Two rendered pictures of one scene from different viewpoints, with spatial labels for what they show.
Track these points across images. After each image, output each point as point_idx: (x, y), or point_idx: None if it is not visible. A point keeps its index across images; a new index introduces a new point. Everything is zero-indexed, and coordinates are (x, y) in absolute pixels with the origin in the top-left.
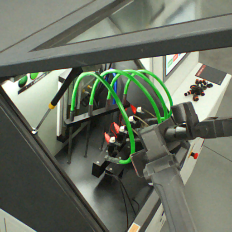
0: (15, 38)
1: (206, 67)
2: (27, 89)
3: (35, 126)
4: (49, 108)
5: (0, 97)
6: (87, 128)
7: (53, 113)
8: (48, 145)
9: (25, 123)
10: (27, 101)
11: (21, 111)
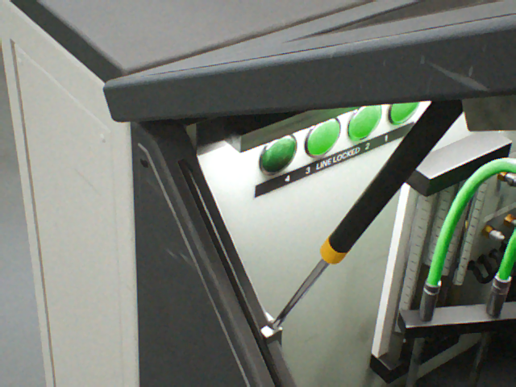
0: (280, 12)
1: None
2: (290, 187)
3: (301, 310)
4: (322, 259)
5: (183, 189)
6: (477, 356)
7: (369, 281)
8: (339, 380)
9: (243, 294)
10: (285, 226)
11: (260, 253)
